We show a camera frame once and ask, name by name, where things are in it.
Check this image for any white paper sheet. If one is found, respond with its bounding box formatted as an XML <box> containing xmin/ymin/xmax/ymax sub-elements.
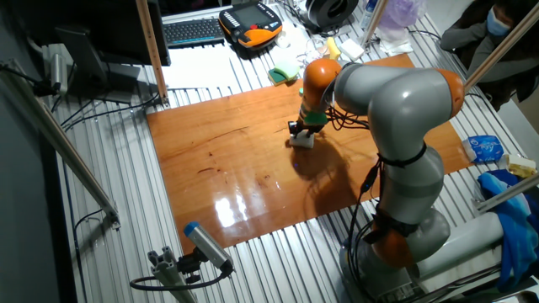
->
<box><xmin>162</xmin><ymin>24</ymin><xmax>307</xmax><ymax>90</ymax></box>

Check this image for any light green wavy sponge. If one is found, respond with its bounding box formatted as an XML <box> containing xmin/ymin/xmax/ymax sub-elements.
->
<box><xmin>274</xmin><ymin>61</ymin><xmax>301</xmax><ymax>81</ymax></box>

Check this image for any small silver camera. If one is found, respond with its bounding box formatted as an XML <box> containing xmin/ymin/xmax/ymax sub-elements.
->
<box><xmin>50</xmin><ymin>52</ymin><xmax>69</xmax><ymax>96</ymax></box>

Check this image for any orange and black teach pendant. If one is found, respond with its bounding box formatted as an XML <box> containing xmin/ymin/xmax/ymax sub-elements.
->
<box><xmin>218</xmin><ymin>1</ymin><xmax>284</xmax><ymax>50</ymax></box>

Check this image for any long aluminium frame strut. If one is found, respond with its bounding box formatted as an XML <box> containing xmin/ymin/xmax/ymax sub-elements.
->
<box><xmin>0</xmin><ymin>58</ymin><xmax>121</xmax><ymax>231</ymax></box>

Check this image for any wooden frame post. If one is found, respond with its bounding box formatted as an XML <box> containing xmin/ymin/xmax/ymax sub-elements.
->
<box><xmin>135</xmin><ymin>0</ymin><xmax>170</xmax><ymax>109</ymax></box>

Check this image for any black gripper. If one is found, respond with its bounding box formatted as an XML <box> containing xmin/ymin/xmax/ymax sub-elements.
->
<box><xmin>291</xmin><ymin>120</ymin><xmax>317</xmax><ymax>141</ymax></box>

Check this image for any green wrist flange adapter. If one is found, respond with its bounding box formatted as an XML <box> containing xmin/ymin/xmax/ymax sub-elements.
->
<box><xmin>303</xmin><ymin>111</ymin><xmax>329</xmax><ymax>126</ymax></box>

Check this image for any blue cloth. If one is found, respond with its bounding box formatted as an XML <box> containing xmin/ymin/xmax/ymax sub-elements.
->
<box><xmin>478</xmin><ymin>170</ymin><xmax>539</xmax><ymax>291</ymax></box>

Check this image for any clear plastic bottle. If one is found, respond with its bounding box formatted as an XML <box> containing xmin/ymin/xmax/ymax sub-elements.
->
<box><xmin>360</xmin><ymin>0</ymin><xmax>378</xmax><ymax>26</ymax></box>

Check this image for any small white box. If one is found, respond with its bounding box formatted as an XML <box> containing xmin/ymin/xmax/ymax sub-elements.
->
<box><xmin>339</xmin><ymin>38</ymin><xmax>366</xmax><ymax>62</ymax></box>

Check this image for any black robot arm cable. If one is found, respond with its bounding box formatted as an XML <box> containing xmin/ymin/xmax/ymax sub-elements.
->
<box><xmin>344</xmin><ymin>157</ymin><xmax>387</xmax><ymax>295</ymax></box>

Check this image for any clear drinking glass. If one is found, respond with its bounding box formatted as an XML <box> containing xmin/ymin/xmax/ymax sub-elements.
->
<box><xmin>309</xmin><ymin>35</ymin><xmax>329</xmax><ymax>56</ymax></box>

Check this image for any person in dark clothes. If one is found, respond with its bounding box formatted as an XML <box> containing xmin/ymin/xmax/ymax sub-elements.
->
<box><xmin>440</xmin><ymin>0</ymin><xmax>539</xmax><ymax>111</ymax></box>

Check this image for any black computer monitor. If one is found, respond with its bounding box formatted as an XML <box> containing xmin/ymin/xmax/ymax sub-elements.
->
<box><xmin>12</xmin><ymin>0</ymin><xmax>172</xmax><ymax>104</ymax></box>

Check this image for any black wrist cable bundle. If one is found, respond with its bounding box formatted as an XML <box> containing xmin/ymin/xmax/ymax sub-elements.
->
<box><xmin>326</xmin><ymin>104</ymin><xmax>371</xmax><ymax>131</ymax></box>

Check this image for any black camera cable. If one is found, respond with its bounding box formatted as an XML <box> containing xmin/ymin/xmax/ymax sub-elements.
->
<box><xmin>129</xmin><ymin>268</ymin><xmax>232</xmax><ymax>292</ymax></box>

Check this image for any white rectangular sponge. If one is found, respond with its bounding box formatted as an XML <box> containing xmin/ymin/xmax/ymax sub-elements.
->
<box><xmin>289</xmin><ymin>132</ymin><xmax>316</xmax><ymax>149</ymax></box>

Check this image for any black round spool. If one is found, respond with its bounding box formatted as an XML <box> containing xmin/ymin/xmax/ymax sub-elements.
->
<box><xmin>305</xmin><ymin>0</ymin><xmax>360</xmax><ymax>29</ymax></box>

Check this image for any blue tissue pack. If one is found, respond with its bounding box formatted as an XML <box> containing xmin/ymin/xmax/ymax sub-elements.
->
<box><xmin>462</xmin><ymin>135</ymin><xmax>504</xmax><ymax>164</ymax></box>

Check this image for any purple plastic bag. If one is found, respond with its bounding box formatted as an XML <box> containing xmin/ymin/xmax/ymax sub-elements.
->
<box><xmin>378</xmin><ymin>0</ymin><xmax>426</xmax><ymax>30</ymax></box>

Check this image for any aluminium profile camera post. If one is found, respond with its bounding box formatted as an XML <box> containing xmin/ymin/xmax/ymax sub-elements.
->
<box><xmin>147</xmin><ymin>246</ymin><xmax>197</xmax><ymax>303</ymax></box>

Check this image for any black computer keyboard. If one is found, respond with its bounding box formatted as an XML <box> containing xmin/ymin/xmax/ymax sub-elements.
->
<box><xmin>162</xmin><ymin>17</ymin><xmax>227</xmax><ymax>48</ymax></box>

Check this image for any yellow packaged item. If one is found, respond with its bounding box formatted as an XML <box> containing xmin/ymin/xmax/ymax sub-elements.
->
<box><xmin>504</xmin><ymin>154</ymin><xmax>538</xmax><ymax>178</ymax></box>

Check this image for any silver camera with blue end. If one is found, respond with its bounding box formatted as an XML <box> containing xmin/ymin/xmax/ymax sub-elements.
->
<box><xmin>184</xmin><ymin>221</ymin><xmax>235</xmax><ymax>274</ymax></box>

